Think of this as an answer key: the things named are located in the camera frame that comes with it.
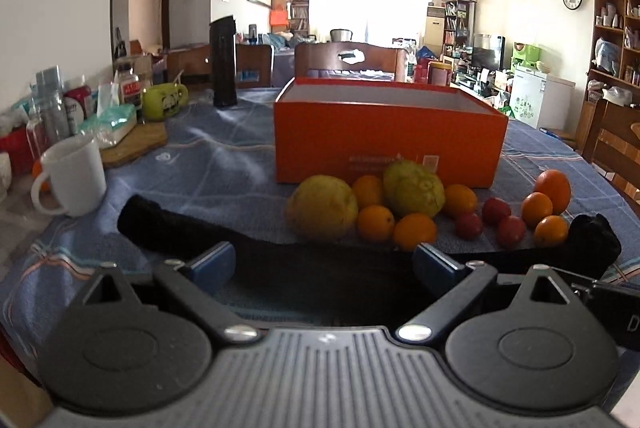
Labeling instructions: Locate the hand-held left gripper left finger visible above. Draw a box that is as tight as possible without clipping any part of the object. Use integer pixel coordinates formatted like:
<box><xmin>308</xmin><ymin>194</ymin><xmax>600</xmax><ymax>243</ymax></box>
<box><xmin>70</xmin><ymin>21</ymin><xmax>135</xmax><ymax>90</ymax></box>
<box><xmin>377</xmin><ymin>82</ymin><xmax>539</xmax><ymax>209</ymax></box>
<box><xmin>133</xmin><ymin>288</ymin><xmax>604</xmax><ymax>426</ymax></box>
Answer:
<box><xmin>65</xmin><ymin>242</ymin><xmax>262</xmax><ymax>349</ymax></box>

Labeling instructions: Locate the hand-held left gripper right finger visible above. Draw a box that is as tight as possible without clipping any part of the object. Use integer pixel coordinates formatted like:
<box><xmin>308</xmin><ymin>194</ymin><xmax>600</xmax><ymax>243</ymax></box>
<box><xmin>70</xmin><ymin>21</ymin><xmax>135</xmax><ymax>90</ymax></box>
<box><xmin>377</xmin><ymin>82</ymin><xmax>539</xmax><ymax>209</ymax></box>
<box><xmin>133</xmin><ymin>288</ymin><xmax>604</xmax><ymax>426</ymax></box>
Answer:
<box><xmin>397</xmin><ymin>242</ymin><xmax>585</xmax><ymax>349</ymax></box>

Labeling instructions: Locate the small orange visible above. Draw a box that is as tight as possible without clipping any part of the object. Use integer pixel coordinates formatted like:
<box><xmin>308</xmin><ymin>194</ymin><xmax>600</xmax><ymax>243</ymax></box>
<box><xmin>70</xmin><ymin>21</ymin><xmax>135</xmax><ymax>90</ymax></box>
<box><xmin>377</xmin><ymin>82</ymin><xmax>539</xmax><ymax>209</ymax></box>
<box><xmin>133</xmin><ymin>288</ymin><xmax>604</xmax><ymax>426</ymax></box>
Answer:
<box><xmin>521</xmin><ymin>192</ymin><xmax>554</xmax><ymax>227</ymax></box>
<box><xmin>356</xmin><ymin>205</ymin><xmax>396</xmax><ymax>242</ymax></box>
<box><xmin>352</xmin><ymin>175</ymin><xmax>385</xmax><ymax>208</ymax></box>
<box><xmin>393</xmin><ymin>213</ymin><xmax>438</xmax><ymax>251</ymax></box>
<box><xmin>534</xmin><ymin>215</ymin><xmax>570</xmax><ymax>247</ymax></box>
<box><xmin>32</xmin><ymin>161</ymin><xmax>51</xmax><ymax>194</ymax></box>
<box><xmin>444</xmin><ymin>184</ymin><xmax>478</xmax><ymax>219</ymax></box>

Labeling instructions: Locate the small red tomato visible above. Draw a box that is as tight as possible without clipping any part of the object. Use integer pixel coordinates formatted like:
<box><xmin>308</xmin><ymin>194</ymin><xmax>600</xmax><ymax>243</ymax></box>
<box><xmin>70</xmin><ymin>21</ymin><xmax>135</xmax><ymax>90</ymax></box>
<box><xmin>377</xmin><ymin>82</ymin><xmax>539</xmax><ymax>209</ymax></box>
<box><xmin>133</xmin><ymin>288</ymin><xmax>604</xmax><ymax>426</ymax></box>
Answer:
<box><xmin>455</xmin><ymin>213</ymin><xmax>484</xmax><ymax>240</ymax></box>
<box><xmin>482</xmin><ymin>197</ymin><xmax>512</xmax><ymax>225</ymax></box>
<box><xmin>497</xmin><ymin>215</ymin><xmax>527</xmax><ymax>245</ymax></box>

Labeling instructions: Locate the large green citrus fruit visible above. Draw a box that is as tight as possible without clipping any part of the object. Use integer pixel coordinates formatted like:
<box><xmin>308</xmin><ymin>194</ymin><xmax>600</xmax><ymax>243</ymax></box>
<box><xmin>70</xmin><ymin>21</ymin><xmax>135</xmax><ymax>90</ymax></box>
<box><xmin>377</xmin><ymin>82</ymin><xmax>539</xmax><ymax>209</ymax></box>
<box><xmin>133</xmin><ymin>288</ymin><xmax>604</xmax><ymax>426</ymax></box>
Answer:
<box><xmin>382</xmin><ymin>159</ymin><xmax>446</xmax><ymax>219</ymax></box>

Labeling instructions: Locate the large yellow citrus fruit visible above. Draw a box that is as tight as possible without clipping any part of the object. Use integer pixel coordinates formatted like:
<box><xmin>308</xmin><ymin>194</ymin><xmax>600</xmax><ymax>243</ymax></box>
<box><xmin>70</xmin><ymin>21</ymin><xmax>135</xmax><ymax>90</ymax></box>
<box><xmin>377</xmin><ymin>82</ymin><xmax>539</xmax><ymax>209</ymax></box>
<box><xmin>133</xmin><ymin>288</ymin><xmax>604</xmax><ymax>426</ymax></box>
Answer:
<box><xmin>286</xmin><ymin>175</ymin><xmax>359</xmax><ymax>242</ymax></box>

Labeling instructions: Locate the large orange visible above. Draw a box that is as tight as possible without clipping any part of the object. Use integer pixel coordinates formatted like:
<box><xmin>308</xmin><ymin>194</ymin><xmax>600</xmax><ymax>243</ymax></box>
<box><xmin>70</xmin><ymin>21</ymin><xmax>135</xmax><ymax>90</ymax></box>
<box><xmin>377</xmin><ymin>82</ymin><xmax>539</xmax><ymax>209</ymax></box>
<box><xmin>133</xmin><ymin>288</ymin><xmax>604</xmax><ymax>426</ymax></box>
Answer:
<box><xmin>535</xmin><ymin>169</ymin><xmax>572</xmax><ymax>215</ymax></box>

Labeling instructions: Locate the orange cardboard box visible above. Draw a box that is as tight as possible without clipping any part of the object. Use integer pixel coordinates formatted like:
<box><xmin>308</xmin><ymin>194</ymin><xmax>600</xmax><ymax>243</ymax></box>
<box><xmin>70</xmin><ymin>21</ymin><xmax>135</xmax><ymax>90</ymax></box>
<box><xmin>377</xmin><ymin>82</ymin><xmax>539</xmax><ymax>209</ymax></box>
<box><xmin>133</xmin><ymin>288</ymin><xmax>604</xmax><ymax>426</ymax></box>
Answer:
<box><xmin>273</xmin><ymin>77</ymin><xmax>509</xmax><ymax>188</ymax></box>

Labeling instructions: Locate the black fleece cloth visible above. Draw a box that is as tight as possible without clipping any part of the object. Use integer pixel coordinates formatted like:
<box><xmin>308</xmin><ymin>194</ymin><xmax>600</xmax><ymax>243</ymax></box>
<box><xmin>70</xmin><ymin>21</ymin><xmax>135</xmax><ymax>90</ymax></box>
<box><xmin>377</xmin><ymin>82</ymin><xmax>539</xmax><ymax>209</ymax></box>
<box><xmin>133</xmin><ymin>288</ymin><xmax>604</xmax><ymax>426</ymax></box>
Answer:
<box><xmin>117</xmin><ymin>195</ymin><xmax>622</xmax><ymax>281</ymax></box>

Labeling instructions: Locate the blue plaid tablecloth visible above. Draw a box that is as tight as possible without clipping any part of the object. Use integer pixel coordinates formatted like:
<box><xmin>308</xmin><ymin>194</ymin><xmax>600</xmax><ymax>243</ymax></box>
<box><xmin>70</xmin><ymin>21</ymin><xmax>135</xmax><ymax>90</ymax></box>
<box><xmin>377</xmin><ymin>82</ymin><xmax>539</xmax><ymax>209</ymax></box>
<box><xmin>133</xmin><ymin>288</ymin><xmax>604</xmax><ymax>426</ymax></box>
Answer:
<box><xmin>0</xmin><ymin>86</ymin><xmax>640</xmax><ymax>359</ymax></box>

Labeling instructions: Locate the wooden cutting board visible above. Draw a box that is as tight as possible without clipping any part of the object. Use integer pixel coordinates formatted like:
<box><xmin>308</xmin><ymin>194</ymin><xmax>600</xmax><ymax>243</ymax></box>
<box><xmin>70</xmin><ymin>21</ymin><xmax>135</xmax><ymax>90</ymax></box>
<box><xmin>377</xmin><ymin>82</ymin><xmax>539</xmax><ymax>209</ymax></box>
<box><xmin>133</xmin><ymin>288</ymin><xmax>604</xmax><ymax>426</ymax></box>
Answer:
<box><xmin>99</xmin><ymin>120</ymin><xmax>168</xmax><ymax>169</ymax></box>

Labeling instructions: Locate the white mug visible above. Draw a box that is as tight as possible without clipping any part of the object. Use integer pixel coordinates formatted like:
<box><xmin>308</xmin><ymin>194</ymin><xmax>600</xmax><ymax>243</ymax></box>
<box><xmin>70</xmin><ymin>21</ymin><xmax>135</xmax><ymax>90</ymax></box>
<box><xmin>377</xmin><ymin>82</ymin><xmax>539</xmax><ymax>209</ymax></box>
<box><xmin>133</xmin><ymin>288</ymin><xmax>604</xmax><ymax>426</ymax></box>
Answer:
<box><xmin>31</xmin><ymin>135</ymin><xmax>107</xmax><ymax>217</ymax></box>

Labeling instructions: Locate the green mug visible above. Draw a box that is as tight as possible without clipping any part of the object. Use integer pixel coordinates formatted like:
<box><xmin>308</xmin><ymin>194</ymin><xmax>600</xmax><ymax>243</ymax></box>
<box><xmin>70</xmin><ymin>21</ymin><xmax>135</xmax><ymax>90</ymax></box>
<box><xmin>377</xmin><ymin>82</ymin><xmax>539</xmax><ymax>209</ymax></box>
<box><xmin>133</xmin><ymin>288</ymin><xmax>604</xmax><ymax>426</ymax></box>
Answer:
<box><xmin>141</xmin><ymin>83</ymin><xmax>190</xmax><ymax>122</ymax></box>

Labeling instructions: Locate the tissue pack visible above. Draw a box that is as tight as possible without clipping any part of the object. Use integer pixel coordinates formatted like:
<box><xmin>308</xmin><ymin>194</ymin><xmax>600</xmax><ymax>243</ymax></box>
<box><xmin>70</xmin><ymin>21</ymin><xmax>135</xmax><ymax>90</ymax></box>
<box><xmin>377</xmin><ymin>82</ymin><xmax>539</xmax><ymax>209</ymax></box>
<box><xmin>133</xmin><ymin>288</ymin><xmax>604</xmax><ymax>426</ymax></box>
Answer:
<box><xmin>77</xmin><ymin>103</ymin><xmax>138</xmax><ymax>150</ymax></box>

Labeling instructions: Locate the wooden chair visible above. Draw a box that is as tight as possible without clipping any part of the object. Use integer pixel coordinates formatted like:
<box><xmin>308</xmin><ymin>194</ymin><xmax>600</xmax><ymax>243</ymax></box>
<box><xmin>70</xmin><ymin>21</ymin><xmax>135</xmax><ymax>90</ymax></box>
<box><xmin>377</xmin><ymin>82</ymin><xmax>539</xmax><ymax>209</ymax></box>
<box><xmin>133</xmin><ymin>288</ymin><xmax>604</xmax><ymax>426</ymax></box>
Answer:
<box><xmin>575</xmin><ymin>98</ymin><xmax>640</xmax><ymax>194</ymax></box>
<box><xmin>294</xmin><ymin>42</ymin><xmax>409</xmax><ymax>82</ymax></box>
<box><xmin>235</xmin><ymin>43</ymin><xmax>275</xmax><ymax>88</ymax></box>
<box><xmin>166</xmin><ymin>44</ymin><xmax>213</xmax><ymax>90</ymax></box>

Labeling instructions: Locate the red canister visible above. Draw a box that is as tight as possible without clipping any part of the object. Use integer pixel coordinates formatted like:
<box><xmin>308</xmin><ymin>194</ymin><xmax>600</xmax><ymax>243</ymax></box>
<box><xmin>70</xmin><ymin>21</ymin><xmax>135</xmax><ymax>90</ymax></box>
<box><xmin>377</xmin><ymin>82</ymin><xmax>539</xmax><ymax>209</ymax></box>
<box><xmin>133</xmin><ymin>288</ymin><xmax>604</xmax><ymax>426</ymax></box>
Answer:
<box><xmin>427</xmin><ymin>61</ymin><xmax>454</xmax><ymax>87</ymax></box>

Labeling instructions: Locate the jar with red label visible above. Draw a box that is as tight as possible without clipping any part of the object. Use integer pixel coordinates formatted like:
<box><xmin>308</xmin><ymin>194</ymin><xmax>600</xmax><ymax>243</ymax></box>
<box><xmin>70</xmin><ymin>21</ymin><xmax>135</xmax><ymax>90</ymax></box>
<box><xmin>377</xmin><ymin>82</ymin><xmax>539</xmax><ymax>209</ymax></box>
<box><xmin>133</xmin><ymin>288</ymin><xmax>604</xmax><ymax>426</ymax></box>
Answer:
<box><xmin>114</xmin><ymin>66</ymin><xmax>144</xmax><ymax>110</ymax></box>

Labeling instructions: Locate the white cabinet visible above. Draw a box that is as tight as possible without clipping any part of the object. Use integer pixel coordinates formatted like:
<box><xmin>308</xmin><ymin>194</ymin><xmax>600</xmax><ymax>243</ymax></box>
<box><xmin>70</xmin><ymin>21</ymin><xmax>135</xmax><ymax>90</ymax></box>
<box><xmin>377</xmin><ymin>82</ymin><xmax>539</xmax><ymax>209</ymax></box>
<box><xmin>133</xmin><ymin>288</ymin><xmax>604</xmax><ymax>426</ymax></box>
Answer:
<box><xmin>509</xmin><ymin>66</ymin><xmax>577</xmax><ymax>130</ymax></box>

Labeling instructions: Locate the black thermos flask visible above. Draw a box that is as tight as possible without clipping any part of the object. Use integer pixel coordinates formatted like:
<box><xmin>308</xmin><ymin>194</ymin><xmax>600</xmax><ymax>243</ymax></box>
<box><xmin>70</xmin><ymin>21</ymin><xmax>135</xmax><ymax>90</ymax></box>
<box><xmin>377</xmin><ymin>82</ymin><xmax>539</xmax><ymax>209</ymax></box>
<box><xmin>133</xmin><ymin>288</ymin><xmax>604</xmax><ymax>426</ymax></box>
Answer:
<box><xmin>209</xmin><ymin>15</ymin><xmax>239</xmax><ymax>108</ymax></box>

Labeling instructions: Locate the television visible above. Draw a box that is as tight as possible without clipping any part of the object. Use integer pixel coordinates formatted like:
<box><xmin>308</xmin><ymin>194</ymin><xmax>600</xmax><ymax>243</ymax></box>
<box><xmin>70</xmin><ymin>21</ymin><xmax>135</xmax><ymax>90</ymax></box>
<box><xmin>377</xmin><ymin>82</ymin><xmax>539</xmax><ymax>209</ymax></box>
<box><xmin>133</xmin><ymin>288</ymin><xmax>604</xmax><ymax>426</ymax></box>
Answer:
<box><xmin>472</xmin><ymin>34</ymin><xmax>506</xmax><ymax>72</ymax></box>

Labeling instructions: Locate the red container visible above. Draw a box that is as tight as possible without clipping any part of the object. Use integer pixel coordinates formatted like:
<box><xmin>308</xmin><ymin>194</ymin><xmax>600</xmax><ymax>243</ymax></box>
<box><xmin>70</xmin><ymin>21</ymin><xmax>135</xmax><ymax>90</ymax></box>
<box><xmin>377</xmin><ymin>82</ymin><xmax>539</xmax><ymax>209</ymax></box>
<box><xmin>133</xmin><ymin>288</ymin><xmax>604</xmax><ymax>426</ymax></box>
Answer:
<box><xmin>0</xmin><ymin>128</ymin><xmax>35</xmax><ymax>176</ymax></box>

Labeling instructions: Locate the green box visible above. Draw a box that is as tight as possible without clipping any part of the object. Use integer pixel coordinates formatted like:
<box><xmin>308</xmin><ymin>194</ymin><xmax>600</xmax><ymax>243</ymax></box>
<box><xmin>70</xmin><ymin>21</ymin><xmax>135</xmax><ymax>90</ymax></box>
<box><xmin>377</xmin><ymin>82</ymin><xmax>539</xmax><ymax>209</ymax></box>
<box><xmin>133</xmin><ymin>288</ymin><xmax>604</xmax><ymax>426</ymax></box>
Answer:
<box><xmin>511</xmin><ymin>42</ymin><xmax>541</xmax><ymax>69</ymax></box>

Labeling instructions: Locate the standing air conditioner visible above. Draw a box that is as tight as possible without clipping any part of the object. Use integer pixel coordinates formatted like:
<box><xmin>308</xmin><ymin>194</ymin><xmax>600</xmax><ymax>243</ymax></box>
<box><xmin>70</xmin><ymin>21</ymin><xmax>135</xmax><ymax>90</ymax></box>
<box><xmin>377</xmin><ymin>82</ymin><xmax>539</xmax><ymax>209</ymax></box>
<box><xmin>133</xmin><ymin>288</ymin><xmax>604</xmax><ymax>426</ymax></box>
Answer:
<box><xmin>425</xmin><ymin>6</ymin><xmax>446</xmax><ymax>57</ymax></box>

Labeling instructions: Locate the bookshelf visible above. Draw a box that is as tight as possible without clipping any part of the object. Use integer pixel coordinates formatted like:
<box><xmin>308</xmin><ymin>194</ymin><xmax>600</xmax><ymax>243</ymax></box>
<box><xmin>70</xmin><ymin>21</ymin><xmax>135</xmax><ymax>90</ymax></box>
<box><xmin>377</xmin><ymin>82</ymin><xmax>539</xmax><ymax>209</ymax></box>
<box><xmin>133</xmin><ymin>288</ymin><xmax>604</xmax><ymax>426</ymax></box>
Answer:
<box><xmin>442</xmin><ymin>0</ymin><xmax>477</xmax><ymax>55</ymax></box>

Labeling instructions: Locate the wooden shelf unit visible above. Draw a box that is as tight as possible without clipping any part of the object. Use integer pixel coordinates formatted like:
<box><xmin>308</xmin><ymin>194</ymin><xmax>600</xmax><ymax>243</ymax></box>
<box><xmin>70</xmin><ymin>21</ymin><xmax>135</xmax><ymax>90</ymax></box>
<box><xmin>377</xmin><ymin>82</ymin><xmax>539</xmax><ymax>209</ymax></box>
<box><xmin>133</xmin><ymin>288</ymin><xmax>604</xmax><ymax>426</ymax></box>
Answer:
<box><xmin>587</xmin><ymin>0</ymin><xmax>640</xmax><ymax>90</ymax></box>

